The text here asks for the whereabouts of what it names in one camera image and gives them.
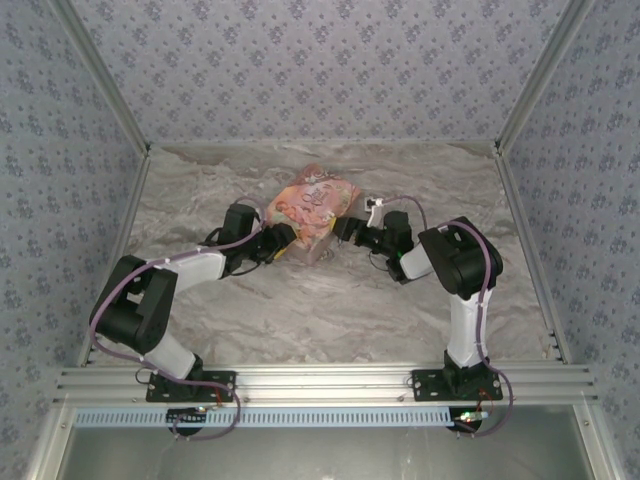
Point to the pink snack bag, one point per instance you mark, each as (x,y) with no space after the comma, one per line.
(310,210)

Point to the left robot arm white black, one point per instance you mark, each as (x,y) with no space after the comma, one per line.
(190,270)

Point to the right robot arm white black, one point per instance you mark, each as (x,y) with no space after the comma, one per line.
(467,320)

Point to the black circuit board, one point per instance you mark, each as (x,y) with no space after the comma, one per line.
(185,417)
(467,419)

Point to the aluminium mounting rail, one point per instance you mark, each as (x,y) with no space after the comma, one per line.
(320,382)

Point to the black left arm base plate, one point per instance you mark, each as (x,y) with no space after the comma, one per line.
(220,382)

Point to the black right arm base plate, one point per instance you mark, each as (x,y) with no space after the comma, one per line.
(430,385)

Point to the aluminium frame post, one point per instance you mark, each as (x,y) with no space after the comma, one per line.
(545,75)
(100,75)

